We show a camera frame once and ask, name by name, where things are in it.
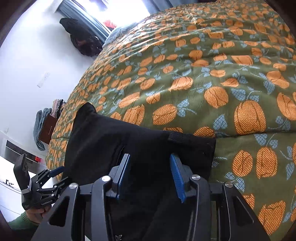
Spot clothes pile on nightstand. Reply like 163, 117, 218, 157
50, 99, 66, 119

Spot black pants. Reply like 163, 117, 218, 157
63, 103, 216, 240

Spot black bag on wall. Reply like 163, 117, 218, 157
59, 18, 102, 57

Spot teal curtain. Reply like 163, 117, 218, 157
57, 0, 111, 42

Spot person's left hand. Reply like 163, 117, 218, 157
26, 205, 52, 225

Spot brown wooden nightstand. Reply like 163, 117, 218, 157
39, 114, 57, 144

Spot olive orange floral bedspread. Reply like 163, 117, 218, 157
46, 1, 295, 240

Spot grey towel hanging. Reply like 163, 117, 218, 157
33, 108, 52, 151

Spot green left sleeve forearm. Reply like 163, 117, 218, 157
8, 211, 41, 231

